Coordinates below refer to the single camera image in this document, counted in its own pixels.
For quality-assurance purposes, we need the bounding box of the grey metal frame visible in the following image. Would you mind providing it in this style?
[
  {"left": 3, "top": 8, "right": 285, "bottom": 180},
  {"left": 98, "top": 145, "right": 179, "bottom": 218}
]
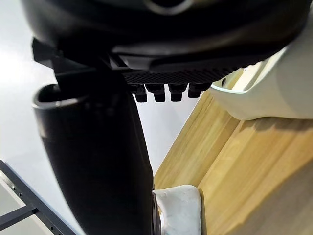
[{"left": 0, "top": 160, "right": 83, "bottom": 235}]

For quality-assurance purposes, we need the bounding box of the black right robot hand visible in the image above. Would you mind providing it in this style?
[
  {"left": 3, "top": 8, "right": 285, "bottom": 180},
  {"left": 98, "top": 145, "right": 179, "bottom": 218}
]
[{"left": 21, "top": 0, "right": 313, "bottom": 235}]

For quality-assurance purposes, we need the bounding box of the bamboo wooden shoe rack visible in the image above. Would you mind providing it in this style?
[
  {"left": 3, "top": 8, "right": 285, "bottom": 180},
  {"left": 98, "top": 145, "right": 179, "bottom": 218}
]
[{"left": 153, "top": 64, "right": 313, "bottom": 235}]

